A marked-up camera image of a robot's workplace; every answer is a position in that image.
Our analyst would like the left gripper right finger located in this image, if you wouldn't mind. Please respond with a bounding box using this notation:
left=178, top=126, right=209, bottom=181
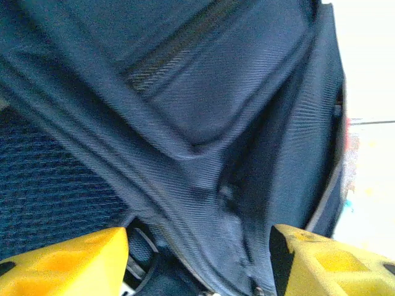
left=270, top=223, right=395, bottom=296

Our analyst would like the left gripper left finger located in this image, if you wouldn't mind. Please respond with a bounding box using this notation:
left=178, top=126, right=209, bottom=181
left=0, top=226, right=130, bottom=296

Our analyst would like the navy blue backpack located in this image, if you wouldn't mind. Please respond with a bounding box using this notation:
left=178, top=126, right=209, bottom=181
left=0, top=0, right=349, bottom=296

